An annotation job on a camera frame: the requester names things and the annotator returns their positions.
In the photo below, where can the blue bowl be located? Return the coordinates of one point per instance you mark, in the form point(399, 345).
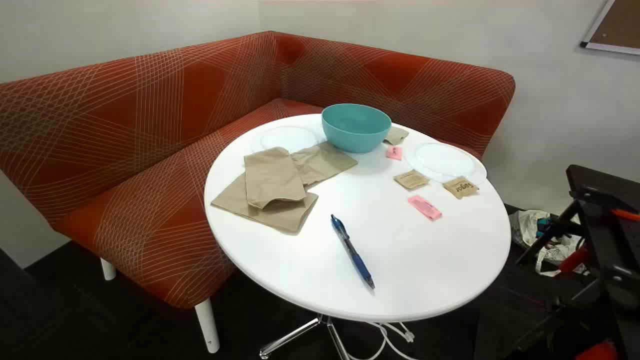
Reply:
point(355, 128)

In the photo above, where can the blue pen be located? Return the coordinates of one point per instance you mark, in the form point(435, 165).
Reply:
point(352, 251)

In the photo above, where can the brown paper napkin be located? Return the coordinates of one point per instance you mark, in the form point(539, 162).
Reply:
point(273, 177)
point(322, 162)
point(280, 213)

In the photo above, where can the white plastic plate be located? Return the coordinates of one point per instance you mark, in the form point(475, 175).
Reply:
point(443, 161)
point(287, 138)

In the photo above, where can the small pink sachet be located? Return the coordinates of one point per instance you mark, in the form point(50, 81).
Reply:
point(394, 152)

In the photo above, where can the brown sugar sachet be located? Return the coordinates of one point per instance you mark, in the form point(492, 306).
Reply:
point(396, 135)
point(411, 179)
point(460, 187)

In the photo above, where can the long pink sachet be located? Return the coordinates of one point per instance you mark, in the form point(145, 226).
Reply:
point(424, 207)

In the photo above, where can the red patterned corner sofa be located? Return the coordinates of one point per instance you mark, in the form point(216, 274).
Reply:
point(150, 150)

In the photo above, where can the white plastic bag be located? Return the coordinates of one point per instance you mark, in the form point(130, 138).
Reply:
point(535, 232)

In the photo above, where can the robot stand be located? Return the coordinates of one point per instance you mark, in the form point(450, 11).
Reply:
point(600, 260)

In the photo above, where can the cork notice board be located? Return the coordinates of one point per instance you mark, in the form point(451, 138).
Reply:
point(617, 25)

